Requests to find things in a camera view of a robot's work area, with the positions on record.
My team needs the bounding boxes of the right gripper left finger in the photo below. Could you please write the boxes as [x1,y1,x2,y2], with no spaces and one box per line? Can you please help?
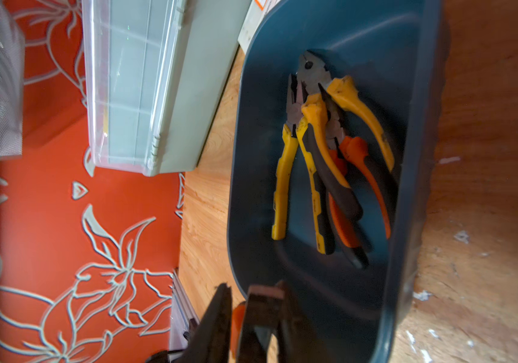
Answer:
[176,283,233,363]

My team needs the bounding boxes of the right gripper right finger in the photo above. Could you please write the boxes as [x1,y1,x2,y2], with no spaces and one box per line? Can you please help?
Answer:
[275,281,331,362]

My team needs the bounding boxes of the orange black pliers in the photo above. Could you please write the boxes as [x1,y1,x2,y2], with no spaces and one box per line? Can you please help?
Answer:
[317,83,398,250]

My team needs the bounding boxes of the yellow black long pliers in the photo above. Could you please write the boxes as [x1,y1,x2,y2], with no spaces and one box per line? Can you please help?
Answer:
[271,74,335,255]

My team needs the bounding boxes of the yellow black combination pliers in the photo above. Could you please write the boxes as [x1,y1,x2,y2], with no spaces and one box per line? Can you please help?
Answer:
[296,49,398,269]

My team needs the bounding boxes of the teal plastic storage box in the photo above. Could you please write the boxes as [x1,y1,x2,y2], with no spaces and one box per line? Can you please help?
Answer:
[226,0,451,363]

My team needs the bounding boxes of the translucent grey tool case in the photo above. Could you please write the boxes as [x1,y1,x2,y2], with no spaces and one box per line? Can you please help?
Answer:
[82,1,250,177]

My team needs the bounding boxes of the small white orange carton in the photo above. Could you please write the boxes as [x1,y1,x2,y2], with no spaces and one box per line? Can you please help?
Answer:
[238,0,280,54]

